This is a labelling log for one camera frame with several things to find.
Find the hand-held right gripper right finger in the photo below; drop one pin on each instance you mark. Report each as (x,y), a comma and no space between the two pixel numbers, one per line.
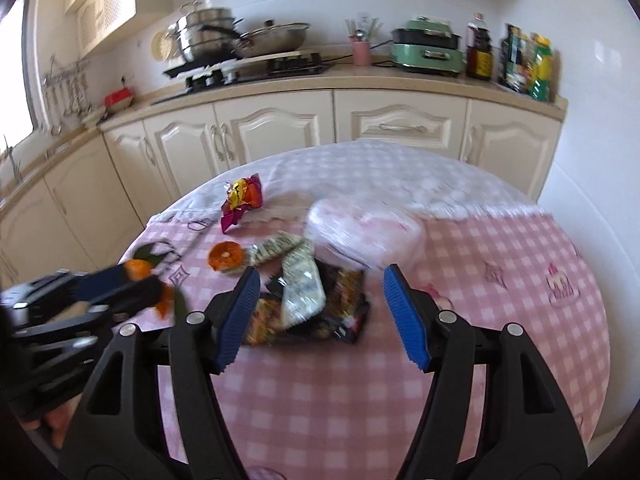
(407,320)

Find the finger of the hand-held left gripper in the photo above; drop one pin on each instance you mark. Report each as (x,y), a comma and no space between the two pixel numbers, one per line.
(130,300)
(102,282)

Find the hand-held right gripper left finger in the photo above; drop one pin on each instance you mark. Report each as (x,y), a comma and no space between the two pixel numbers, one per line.
(235,325)

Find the orange green peel piece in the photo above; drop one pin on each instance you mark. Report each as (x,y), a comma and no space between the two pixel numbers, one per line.
(137,269)
(170,302)

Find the black snack packet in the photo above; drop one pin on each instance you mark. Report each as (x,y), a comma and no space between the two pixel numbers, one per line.
(345,305)

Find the silver snack wrapper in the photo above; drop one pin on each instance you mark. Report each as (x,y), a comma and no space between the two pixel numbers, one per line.
(302,285)

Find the green white snack wrapper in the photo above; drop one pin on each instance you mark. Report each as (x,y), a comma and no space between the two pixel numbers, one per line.
(275,247)

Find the clear plastic bag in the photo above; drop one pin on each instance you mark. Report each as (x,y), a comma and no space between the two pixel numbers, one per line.
(365,232)

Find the purple orange candy wrapper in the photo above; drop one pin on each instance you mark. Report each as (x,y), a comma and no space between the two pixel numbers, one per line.
(242,195)

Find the person's left hand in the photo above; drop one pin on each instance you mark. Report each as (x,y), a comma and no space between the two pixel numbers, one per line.
(52,422)

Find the pink checked tablecloth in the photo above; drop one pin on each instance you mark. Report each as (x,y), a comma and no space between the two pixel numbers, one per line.
(500,285)

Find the metal faucet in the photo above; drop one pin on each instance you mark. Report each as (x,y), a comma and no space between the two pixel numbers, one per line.
(12,160)

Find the red box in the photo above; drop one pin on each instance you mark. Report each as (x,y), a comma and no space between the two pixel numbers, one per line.
(120,99)

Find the cream lower cabinets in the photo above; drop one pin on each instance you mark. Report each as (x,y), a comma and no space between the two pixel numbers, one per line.
(280,125)

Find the window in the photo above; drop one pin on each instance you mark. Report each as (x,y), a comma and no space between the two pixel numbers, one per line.
(15,70)

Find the black induction cooker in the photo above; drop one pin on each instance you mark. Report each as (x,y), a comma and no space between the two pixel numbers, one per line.
(192,69)

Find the cream round steamer rack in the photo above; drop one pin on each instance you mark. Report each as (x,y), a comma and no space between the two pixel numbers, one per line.
(162,46)

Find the black gas stove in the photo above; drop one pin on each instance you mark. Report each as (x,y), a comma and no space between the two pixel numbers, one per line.
(280,71)

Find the steel steamer pot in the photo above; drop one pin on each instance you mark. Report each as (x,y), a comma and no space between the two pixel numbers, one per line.
(205,35)

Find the pink chopstick holder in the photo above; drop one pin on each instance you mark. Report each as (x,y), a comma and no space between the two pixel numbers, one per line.
(362,54)

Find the small lattice door cabinet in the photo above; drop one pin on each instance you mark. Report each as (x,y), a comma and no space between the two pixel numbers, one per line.
(105,10)

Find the green electric cooker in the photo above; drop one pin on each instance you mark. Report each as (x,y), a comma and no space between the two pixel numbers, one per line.
(425,47)

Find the dark sauce bottle yellow label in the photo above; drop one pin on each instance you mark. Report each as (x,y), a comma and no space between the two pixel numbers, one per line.
(480,55)

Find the green bottle yellow label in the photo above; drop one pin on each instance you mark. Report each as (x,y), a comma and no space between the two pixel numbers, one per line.
(541,70)

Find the steel wok with lid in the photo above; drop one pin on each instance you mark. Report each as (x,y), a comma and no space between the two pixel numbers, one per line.
(272,37)

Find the bundle of chopsticks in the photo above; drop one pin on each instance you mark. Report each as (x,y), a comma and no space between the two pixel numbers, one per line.
(362,27)

